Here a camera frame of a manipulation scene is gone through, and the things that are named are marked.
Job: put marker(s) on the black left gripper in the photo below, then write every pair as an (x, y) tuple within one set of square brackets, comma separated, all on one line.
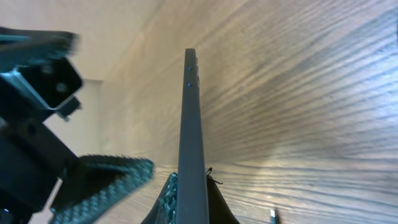
[(37, 81)]

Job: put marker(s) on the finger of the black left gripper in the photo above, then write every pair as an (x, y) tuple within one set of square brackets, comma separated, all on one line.
[(96, 185)]

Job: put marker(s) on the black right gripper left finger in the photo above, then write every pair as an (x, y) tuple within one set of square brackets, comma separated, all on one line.
[(165, 208)]

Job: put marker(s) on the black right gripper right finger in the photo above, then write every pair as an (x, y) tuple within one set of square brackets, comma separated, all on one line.
[(219, 212)]

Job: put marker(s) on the blue Galaxy smartphone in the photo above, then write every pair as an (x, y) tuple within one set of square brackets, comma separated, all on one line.
[(192, 199)]

